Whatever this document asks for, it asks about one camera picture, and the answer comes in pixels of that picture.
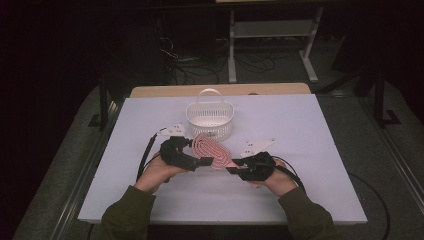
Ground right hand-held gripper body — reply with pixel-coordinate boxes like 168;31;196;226
237;137;278;183

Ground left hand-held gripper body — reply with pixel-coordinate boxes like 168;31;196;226
156;122;202;173

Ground pink hairbrush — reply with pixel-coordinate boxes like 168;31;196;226
191;132;262;189

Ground white plastic basket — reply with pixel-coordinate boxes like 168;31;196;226
185;87;236;142

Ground person's right hand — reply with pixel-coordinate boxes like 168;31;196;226
249;158;299;198

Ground person's left hand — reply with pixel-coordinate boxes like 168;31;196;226
134;151;188;195

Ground black metal stand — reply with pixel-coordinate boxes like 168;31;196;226
372;64;403;130
87;74;112;132

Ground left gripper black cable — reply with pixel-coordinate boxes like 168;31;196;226
135;127;168;183

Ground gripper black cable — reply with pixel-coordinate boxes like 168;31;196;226
271;155;306;192
135;127;168;183

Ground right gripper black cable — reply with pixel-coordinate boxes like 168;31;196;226
271;155;306;192

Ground tangle of black floor cables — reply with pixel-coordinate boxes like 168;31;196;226
155;35;278;86

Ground black cable loop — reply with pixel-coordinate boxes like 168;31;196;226
347;172;392;240

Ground white metal desk frame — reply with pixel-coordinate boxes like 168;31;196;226
227;6;325;84

